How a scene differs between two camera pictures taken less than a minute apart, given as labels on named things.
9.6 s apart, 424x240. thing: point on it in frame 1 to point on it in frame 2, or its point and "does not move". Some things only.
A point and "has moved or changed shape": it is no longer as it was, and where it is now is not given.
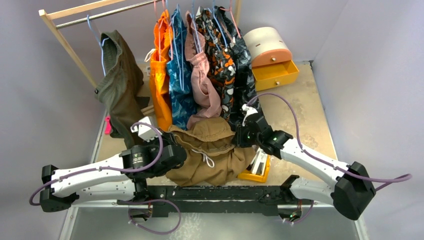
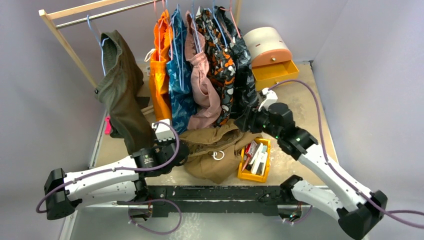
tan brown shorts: (211, 159) has moved or changed shape
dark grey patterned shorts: (245, 95) does not move
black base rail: (262, 200) does not move
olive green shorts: (118, 82) does not move
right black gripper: (247, 133) to (244, 120)
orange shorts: (160, 67) does not move
